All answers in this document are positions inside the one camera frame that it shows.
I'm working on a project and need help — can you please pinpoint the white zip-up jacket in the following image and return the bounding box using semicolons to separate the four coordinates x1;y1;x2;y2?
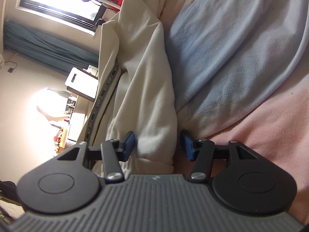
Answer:
78;0;177;174

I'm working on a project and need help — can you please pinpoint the white vanity dresser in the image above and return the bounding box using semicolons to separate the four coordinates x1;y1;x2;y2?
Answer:
54;96;89;154

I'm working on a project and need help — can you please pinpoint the wavy vanity mirror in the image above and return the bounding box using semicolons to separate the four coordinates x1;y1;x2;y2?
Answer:
36;87;71;122

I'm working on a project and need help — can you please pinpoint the dark chair white back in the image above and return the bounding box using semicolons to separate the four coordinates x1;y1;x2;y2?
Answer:
65;67;98;102

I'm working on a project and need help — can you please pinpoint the pastel tie-dye bed cover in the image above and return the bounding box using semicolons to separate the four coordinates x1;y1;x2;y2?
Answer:
161;0;308;223

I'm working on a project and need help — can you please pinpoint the teal curtain left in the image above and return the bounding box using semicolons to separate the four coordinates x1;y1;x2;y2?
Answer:
3;21;98;75

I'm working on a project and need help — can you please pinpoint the dark framed window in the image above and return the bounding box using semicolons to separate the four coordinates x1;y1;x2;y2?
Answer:
19;0;106;31

